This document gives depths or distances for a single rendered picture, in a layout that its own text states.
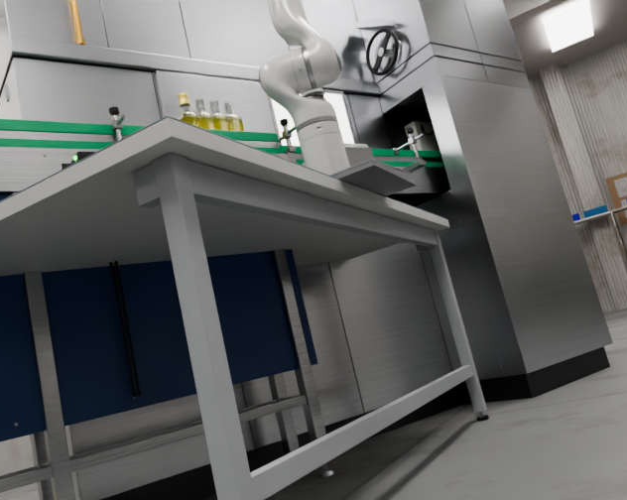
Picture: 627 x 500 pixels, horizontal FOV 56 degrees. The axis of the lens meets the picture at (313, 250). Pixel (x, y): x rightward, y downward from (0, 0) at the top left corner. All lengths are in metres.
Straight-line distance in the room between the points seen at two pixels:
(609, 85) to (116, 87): 9.62
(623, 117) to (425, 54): 8.35
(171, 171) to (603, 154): 10.13
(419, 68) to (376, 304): 1.08
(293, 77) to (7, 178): 0.79
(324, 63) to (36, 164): 0.81
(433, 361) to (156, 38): 1.75
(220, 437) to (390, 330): 1.70
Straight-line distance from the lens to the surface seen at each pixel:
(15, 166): 1.70
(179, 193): 0.95
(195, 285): 0.92
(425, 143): 2.97
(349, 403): 2.35
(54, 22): 2.33
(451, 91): 2.75
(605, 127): 10.95
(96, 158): 1.03
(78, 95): 2.20
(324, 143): 1.62
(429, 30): 2.84
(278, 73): 1.70
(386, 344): 2.51
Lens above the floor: 0.35
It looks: 10 degrees up
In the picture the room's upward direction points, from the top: 13 degrees counter-clockwise
